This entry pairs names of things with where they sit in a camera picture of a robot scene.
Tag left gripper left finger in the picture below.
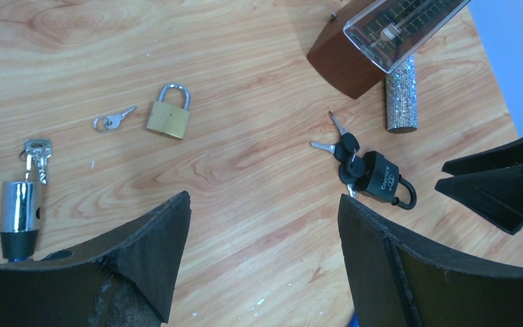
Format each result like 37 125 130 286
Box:
0 191 191 326

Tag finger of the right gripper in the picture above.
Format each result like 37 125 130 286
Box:
442 137 523 176
435 154 523 235

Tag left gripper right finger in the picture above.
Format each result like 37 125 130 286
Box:
338 195 523 326

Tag small silver key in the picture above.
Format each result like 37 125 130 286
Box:
93 106 137 133

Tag small brass padlock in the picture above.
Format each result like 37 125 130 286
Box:
146 83 191 140

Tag black padlock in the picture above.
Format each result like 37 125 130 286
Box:
356 151 417 210

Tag glittery silver cylinder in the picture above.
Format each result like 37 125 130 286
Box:
385 54 418 134

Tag brown wooden metronome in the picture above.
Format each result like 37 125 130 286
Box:
306 0 467 99

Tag blue cable lock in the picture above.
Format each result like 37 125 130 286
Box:
0 181 42 262

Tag silver cable lock keys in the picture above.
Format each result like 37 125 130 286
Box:
19 139 52 185

